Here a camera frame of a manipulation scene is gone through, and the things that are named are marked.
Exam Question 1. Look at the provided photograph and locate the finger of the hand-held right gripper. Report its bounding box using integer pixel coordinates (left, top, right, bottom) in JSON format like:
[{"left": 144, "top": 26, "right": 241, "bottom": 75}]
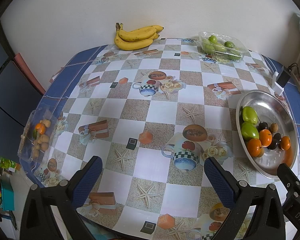
[{"left": 277, "top": 163, "right": 300, "bottom": 222}]

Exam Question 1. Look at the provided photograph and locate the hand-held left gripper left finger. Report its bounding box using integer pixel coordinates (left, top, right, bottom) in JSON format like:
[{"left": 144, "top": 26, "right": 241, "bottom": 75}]
[{"left": 24, "top": 156, "right": 103, "bottom": 240}]

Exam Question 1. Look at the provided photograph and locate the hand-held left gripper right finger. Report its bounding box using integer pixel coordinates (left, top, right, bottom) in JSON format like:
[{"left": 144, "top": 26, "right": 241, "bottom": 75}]
[{"left": 204, "top": 157, "right": 287, "bottom": 240}]

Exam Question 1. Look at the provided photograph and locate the large orange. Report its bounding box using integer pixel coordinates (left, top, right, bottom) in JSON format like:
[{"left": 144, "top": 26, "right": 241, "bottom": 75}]
[
  {"left": 259, "top": 129, "right": 273, "bottom": 147},
  {"left": 247, "top": 138, "right": 262, "bottom": 157}
]

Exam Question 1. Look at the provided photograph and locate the small orange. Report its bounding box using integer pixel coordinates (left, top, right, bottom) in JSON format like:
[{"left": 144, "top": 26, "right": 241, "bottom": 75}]
[{"left": 280, "top": 136, "right": 291, "bottom": 151}]

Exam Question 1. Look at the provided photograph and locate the large green jujube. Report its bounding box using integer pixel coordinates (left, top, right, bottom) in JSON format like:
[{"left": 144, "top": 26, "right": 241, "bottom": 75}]
[
  {"left": 240, "top": 122, "right": 260, "bottom": 141},
  {"left": 242, "top": 106, "right": 258, "bottom": 125}
]

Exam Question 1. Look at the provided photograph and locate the round metal basin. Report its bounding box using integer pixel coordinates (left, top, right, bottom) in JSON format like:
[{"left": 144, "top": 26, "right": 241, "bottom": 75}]
[{"left": 235, "top": 90, "right": 299, "bottom": 180}]

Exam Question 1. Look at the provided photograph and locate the pile of boxed longans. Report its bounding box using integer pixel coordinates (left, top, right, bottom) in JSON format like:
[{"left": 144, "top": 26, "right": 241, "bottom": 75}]
[{"left": 31, "top": 120, "right": 52, "bottom": 157}]

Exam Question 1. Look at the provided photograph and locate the clear plastic longan box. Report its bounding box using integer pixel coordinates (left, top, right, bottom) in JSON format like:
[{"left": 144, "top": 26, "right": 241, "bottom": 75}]
[{"left": 17, "top": 109, "right": 58, "bottom": 163}]

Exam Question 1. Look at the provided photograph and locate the teal box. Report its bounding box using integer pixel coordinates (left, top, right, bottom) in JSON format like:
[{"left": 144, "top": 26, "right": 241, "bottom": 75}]
[{"left": 0, "top": 181, "right": 16, "bottom": 211}]

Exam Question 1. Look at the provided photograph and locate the green printed packet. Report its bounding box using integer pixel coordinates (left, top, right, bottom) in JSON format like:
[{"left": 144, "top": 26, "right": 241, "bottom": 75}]
[{"left": 0, "top": 154, "right": 22, "bottom": 174}]

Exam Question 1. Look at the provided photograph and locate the checkered printed tablecloth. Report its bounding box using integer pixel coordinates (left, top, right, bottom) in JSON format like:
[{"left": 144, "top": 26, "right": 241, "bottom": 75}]
[{"left": 27, "top": 37, "right": 300, "bottom": 240}]

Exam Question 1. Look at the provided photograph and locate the white charger stand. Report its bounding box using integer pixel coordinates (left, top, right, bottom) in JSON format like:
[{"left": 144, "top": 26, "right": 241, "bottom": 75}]
[{"left": 272, "top": 71, "right": 286, "bottom": 95}]

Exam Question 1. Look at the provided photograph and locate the reddish brown board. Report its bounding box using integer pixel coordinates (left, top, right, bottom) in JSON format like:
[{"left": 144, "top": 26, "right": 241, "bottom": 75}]
[{"left": 14, "top": 52, "right": 47, "bottom": 96}]

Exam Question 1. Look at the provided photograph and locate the black charger block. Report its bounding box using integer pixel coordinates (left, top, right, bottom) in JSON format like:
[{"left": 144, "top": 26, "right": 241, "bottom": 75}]
[{"left": 276, "top": 66, "right": 292, "bottom": 87}]

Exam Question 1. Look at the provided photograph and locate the dark blue cabinet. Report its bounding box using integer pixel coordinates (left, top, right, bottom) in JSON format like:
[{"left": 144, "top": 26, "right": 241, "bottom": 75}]
[{"left": 0, "top": 21, "right": 47, "bottom": 142}]

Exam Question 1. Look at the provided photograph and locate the pile of small green jujubes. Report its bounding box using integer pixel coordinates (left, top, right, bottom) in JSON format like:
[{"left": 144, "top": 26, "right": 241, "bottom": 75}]
[{"left": 202, "top": 35, "right": 242, "bottom": 60}]

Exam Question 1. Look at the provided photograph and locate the clear plastic fruit box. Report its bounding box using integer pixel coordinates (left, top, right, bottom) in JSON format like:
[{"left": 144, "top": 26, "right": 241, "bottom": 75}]
[{"left": 198, "top": 31, "right": 246, "bottom": 62}]

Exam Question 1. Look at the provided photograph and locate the yellow banana bunch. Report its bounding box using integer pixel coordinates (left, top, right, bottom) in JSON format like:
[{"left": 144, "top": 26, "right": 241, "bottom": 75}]
[{"left": 114, "top": 23, "right": 164, "bottom": 51}]

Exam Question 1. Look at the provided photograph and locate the black charger cable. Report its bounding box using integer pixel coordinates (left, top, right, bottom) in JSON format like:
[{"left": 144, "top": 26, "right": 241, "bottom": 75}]
[{"left": 287, "top": 62, "right": 300, "bottom": 81}]

